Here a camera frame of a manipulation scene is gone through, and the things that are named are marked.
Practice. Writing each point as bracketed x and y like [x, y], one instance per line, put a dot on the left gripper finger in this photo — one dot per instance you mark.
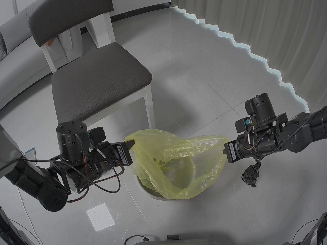
[130, 145]

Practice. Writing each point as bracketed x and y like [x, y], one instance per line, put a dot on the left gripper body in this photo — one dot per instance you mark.
[122, 154]

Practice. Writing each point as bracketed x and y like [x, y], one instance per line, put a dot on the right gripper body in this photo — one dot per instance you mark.
[242, 148]

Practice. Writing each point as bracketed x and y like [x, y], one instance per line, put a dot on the yellow plastic bag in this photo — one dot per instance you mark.
[176, 147]

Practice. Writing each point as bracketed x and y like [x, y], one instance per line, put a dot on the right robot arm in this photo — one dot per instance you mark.
[301, 134]

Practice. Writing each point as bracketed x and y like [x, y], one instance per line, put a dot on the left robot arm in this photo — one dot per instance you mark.
[48, 187]

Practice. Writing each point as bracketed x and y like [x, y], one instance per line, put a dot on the white trash bin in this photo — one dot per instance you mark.
[153, 194]

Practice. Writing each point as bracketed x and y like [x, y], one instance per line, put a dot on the crumpled black plastic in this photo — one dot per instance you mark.
[251, 175]

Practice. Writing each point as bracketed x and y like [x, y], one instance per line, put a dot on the white chair with grey padding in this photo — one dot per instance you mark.
[99, 78]

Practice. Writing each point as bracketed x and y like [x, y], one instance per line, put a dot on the small white box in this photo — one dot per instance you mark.
[31, 155]

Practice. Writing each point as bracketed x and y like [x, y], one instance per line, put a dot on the white curtain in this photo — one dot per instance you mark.
[268, 22]

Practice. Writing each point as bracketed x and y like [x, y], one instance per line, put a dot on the pale grey sofa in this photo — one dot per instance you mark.
[23, 60]

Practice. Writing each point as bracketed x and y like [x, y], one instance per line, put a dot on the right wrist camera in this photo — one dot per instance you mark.
[240, 126]

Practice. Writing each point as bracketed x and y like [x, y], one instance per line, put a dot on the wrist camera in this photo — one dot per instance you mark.
[98, 134]
[240, 126]

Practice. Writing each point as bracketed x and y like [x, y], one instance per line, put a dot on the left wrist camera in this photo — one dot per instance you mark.
[98, 134]

